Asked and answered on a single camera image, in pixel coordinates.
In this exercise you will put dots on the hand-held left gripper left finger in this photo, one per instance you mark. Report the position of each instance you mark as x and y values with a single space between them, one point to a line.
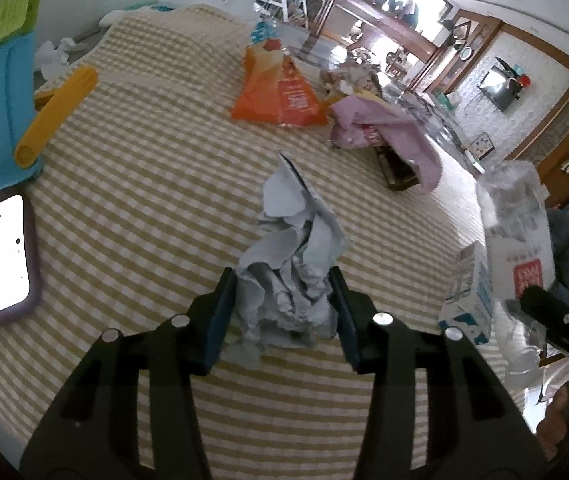
222 320

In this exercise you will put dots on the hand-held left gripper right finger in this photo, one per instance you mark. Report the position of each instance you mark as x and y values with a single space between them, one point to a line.
347 320

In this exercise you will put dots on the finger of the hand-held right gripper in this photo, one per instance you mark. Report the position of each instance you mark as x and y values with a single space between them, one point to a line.
562 320

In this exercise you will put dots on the grey paper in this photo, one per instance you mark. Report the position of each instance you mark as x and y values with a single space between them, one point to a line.
289 270

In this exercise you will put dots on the clear plastic bottle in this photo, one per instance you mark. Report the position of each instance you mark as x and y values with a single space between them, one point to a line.
514 240

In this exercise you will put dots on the person's right hand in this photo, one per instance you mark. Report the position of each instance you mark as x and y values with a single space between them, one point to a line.
559 420

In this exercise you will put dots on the blue white milk carton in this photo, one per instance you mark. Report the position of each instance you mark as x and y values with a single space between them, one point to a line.
467 295

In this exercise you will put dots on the small framed picture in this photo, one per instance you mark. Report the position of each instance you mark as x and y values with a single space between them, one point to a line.
484 144

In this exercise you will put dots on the pink plastic bag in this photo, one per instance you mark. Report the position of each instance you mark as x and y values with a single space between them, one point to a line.
384 130

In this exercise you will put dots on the orange snack bag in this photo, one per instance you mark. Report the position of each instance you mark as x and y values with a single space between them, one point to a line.
279 90

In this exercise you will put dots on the yellow plastic tube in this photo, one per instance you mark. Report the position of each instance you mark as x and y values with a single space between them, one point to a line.
57 115

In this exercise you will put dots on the blue snack wrapper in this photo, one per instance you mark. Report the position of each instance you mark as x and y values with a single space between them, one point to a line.
267 32

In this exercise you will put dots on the wooden bench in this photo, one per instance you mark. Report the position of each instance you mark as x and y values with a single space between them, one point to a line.
379 30

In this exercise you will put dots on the white tissue wad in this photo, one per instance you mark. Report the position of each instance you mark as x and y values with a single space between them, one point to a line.
57 57

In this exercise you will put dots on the wall television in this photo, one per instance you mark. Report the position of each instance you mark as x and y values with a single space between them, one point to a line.
499 85

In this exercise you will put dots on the round wall clock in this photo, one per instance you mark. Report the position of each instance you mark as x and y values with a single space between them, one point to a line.
466 52

